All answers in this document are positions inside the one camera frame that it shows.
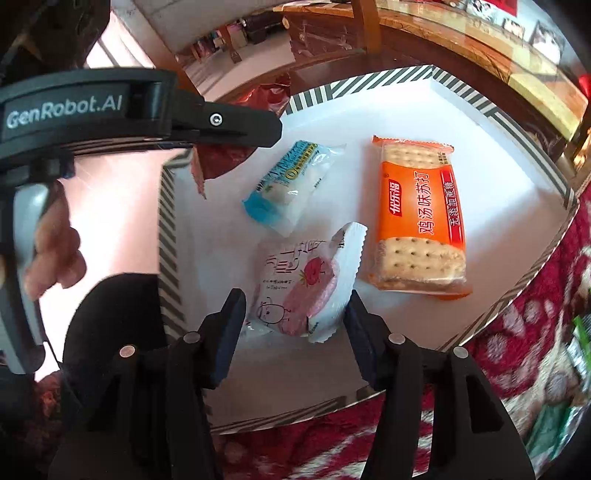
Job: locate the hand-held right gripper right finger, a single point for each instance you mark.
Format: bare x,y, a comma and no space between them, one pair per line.
360,344

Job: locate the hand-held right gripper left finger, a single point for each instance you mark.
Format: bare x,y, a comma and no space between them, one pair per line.
226,344

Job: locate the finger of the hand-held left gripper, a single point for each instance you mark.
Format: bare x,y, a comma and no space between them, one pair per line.
214,120

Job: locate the red snack packet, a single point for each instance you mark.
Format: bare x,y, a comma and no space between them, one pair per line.
217,161

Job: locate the pink strawberry snack packet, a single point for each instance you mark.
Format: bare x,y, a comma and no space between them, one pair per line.
300,281

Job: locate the striped white cardboard tray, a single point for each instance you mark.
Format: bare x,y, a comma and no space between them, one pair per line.
485,184

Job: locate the green cow snack packet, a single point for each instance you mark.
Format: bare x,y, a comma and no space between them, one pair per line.
582,341

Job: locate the person's left hand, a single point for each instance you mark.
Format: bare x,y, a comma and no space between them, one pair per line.
55,258

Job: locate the red foil bag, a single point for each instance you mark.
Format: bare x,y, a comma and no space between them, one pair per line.
261,94

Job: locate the blue white snack packet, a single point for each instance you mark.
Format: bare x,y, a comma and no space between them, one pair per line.
286,194

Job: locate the orange cracker packet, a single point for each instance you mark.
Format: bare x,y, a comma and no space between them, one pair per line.
415,217

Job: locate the red floral plush blanket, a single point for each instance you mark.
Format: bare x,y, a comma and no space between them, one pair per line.
508,346

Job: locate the wooden chair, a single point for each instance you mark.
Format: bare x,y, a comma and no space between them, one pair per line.
364,23

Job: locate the dark green snack packet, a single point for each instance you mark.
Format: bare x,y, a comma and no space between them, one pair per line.
551,429

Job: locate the wooden table with marble top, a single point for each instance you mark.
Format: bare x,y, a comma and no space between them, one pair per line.
461,46

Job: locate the couple photo frame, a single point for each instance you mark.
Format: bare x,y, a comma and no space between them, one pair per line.
482,6

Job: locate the small photo frame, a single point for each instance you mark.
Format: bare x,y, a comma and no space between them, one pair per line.
512,28

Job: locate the red wall banner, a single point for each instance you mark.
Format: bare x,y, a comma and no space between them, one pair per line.
508,5

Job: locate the large wedding photo frame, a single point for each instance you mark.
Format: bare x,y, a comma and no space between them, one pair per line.
549,39

